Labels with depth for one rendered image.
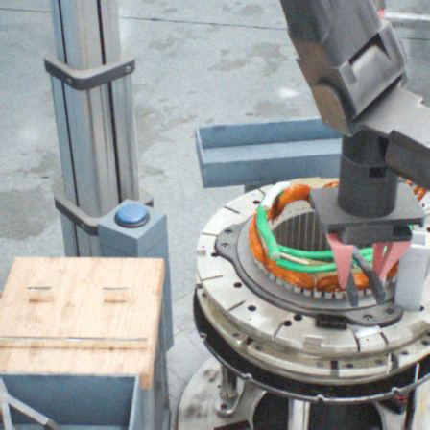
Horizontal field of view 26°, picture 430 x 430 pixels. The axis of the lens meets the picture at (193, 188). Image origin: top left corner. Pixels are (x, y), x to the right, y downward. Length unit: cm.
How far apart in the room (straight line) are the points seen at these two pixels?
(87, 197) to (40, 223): 161
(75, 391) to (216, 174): 45
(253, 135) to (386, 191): 58
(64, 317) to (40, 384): 9
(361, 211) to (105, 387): 34
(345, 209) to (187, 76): 302
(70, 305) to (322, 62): 47
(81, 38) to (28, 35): 303
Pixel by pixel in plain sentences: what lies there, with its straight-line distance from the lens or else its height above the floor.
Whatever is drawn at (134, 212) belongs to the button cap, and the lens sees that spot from 128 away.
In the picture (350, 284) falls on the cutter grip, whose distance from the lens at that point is 95.
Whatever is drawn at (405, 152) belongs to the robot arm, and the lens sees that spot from 82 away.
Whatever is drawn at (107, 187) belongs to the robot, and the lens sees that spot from 146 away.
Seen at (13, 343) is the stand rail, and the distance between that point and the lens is 106.
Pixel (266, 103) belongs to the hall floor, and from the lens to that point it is 368.
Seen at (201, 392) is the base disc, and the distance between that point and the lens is 135.
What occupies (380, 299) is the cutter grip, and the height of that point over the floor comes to 117.
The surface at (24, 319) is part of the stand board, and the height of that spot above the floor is 106.
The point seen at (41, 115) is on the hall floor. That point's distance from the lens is 369.
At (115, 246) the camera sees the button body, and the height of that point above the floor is 100.
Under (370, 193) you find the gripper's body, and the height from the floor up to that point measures 129.
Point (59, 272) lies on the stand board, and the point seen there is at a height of 106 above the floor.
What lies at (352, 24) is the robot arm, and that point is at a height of 147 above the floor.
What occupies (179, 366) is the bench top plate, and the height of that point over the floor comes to 78.
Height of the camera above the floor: 179
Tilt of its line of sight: 34 degrees down
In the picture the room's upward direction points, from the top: 2 degrees counter-clockwise
